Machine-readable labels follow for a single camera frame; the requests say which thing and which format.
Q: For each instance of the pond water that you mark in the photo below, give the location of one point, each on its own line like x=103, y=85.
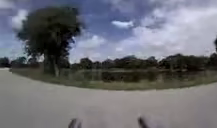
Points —
x=129, y=76

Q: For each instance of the grass verge by water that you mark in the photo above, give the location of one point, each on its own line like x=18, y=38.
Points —
x=129, y=85

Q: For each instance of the dark tree line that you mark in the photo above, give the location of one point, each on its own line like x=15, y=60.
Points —
x=146, y=62

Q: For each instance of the grey asphalt path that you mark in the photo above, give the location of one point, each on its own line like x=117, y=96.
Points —
x=106, y=103

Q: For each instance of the big dark leafy tree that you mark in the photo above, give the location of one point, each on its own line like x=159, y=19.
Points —
x=51, y=36

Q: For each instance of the robot's own part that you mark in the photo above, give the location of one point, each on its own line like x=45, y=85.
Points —
x=75, y=123
x=142, y=122

